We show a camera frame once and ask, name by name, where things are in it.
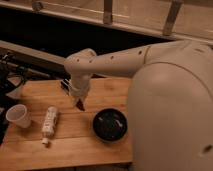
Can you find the black striped rectangular block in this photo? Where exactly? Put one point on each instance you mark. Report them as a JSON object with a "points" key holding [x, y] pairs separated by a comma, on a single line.
{"points": [[65, 85]]}

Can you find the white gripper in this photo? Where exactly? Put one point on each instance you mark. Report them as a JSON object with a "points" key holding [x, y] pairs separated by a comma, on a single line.
{"points": [[79, 86]]}

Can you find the red chili pepper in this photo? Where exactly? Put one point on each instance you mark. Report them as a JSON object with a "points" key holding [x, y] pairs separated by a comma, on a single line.
{"points": [[80, 105]]}

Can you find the black ceramic bowl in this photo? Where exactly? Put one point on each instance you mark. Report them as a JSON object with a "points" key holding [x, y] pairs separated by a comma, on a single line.
{"points": [[110, 125]]}

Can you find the metal railing frame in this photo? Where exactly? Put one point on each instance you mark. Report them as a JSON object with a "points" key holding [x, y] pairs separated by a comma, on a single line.
{"points": [[172, 19]]}

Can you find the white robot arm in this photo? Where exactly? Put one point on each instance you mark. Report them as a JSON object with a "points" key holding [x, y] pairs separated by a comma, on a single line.
{"points": [[169, 103]]}

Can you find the white paper cup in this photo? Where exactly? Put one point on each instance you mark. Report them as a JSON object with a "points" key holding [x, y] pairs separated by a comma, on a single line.
{"points": [[19, 116]]}

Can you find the white tube bottle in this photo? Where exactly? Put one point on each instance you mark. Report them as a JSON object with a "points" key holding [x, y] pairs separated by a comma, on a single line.
{"points": [[49, 124]]}

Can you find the wooden cutting board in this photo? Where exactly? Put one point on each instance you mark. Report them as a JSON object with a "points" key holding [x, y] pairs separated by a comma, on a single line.
{"points": [[74, 143]]}

